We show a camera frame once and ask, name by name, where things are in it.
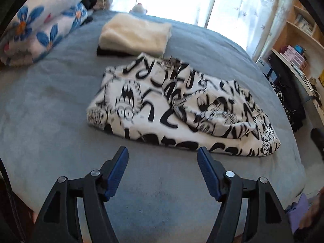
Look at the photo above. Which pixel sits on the black folded garment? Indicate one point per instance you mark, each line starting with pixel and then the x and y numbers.
pixel 106 52

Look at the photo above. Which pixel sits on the purple cloth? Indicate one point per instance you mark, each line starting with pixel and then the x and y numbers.
pixel 297 214

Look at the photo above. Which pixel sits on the black and white printed hoodie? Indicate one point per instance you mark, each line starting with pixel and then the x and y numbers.
pixel 151 106

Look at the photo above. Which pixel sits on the bright window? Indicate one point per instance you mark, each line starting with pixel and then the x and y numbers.
pixel 177 0

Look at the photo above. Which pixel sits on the cream fleece folded garment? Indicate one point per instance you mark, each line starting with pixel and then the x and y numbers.
pixel 134 34

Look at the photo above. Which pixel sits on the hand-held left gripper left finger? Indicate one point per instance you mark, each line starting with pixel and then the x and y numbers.
pixel 116 174

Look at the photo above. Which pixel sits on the wooden shelf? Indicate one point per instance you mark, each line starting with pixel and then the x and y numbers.
pixel 301 33

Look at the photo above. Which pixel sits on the white desk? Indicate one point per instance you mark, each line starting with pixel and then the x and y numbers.
pixel 307 86

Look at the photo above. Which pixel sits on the black patterned hanging clothes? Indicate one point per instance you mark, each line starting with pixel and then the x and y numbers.
pixel 288 93

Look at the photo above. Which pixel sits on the white leaf-print curtain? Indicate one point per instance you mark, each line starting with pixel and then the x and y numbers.
pixel 263 17

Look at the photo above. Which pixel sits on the dark clothes pile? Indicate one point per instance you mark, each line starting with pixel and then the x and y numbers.
pixel 91 1

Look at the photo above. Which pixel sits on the person's right forearm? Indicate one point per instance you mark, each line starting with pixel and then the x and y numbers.
pixel 313 210

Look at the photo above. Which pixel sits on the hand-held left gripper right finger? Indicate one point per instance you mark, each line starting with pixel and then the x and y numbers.
pixel 210 174

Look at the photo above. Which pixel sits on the small white labelled box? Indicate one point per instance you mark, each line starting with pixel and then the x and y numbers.
pixel 262 62

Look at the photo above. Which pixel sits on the blue floral folded quilt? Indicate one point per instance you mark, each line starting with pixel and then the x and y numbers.
pixel 50 30

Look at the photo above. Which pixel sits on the blue-grey bed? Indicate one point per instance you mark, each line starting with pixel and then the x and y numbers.
pixel 63 131

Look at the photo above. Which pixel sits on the stack of pink boxes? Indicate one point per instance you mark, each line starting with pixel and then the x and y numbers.
pixel 295 57

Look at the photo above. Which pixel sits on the white plush toy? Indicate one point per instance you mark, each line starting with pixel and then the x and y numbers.
pixel 138 8

